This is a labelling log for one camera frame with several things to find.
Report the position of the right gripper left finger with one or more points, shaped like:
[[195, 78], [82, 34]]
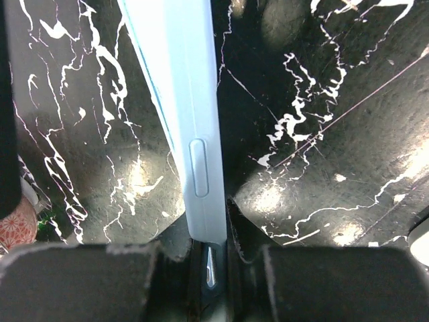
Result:
[[156, 281]]

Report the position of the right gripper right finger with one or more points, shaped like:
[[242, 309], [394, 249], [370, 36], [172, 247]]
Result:
[[270, 282]]

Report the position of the light blue phone case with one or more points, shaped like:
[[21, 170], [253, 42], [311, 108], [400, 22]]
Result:
[[175, 46]]

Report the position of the leaf patterned bowl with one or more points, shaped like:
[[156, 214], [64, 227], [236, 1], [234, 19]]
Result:
[[20, 227]]

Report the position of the white round bowl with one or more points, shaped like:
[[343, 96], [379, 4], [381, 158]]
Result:
[[418, 241]]

